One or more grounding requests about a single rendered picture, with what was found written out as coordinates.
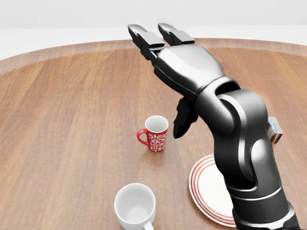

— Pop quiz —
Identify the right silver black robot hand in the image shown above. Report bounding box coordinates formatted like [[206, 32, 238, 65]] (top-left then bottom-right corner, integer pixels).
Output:
[[128, 23, 226, 139]]

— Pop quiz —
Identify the red patterned mug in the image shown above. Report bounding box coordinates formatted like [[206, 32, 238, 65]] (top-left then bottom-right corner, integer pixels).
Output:
[[136, 115, 169, 152]]

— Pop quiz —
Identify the white plate with red rings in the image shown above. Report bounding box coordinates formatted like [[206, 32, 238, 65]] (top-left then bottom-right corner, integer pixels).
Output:
[[189, 154, 237, 228]]

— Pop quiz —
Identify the plain white mug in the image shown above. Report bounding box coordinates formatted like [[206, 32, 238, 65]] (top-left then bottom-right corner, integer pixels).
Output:
[[114, 183, 156, 230]]

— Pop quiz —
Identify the small printed food box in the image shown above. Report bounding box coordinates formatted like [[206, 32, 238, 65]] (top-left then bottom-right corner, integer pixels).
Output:
[[267, 116, 284, 144]]

